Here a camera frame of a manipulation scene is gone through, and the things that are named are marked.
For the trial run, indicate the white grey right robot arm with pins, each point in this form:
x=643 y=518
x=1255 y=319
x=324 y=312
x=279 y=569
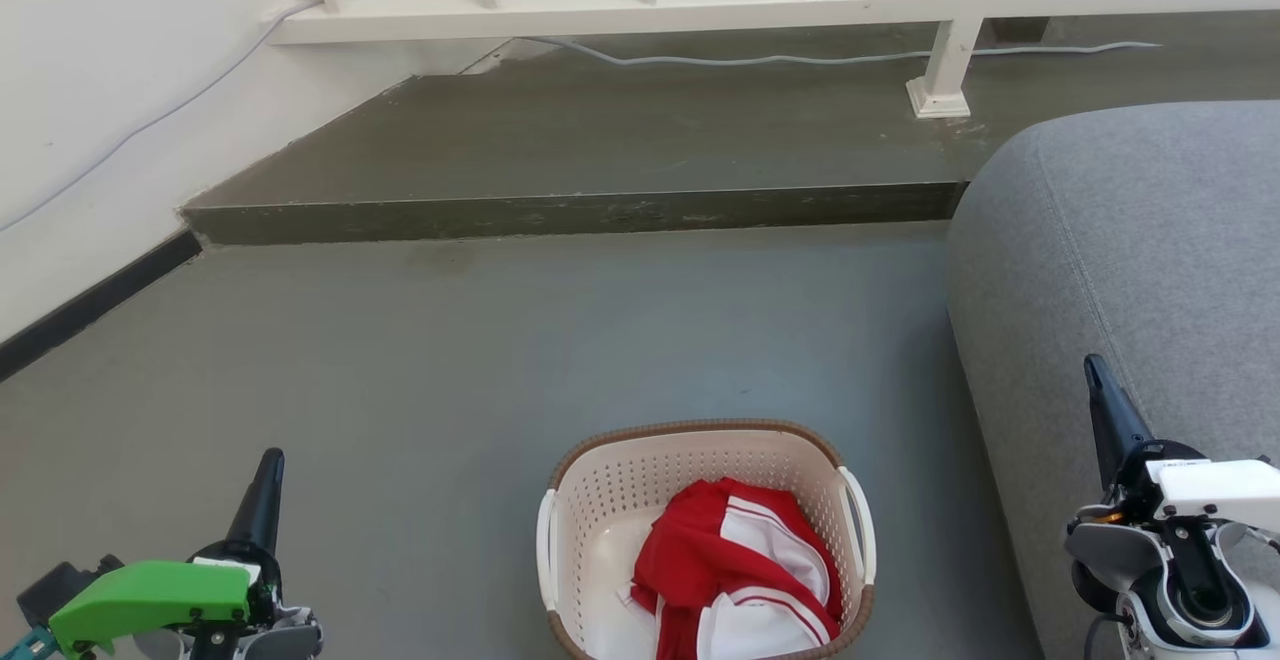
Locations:
x=1190 y=590

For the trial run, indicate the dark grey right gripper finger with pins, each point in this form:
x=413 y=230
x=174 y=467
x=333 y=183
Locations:
x=1112 y=420

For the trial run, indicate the beige perforated plastic laundry basket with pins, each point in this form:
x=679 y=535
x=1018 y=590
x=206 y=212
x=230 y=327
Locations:
x=620 y=495

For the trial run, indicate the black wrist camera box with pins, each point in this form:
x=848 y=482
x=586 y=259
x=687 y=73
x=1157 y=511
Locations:
x=55 y=585

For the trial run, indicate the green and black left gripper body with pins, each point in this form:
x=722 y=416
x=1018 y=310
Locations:
x=150 y=595

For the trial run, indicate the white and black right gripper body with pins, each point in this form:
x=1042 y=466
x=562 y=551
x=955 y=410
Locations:
x=1220 y=490

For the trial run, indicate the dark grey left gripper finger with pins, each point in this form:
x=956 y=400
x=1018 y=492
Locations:
x=260 y=505

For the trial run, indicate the white wooden railing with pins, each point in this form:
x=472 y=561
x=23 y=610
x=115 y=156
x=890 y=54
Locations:
x=620 y=12

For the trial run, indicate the grey fabric sofa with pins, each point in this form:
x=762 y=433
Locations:
x=1150 y=240

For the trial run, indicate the red and white garment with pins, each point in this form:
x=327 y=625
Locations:
x=700 y=550

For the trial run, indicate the black baseboard strip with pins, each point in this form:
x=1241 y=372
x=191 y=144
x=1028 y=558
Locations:
x=90 y=305

